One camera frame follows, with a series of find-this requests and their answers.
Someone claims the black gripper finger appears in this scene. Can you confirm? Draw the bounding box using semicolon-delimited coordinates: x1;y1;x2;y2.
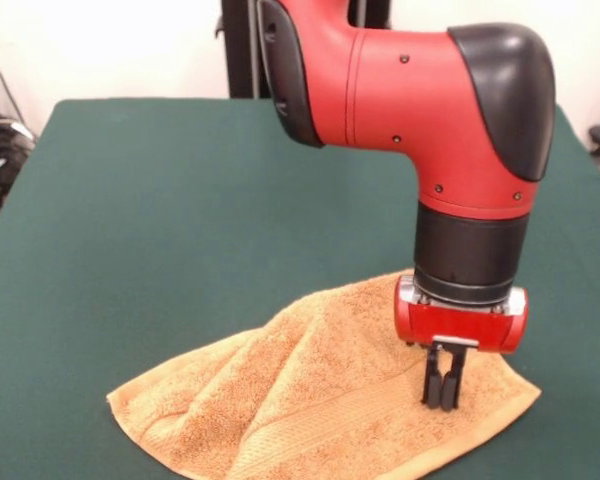
440;349;467;412
420;344;444;409

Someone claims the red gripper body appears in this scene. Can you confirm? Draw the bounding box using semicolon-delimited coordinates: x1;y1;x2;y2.
393;273;530;355

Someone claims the orange terry towel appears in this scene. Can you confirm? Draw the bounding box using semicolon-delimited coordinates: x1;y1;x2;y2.
105;269;542;480

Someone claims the dark green table cloth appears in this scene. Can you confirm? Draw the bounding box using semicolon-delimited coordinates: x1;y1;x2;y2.
0;97;600;480

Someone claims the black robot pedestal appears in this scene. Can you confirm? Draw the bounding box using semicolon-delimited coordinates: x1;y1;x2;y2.
214;0;394;100

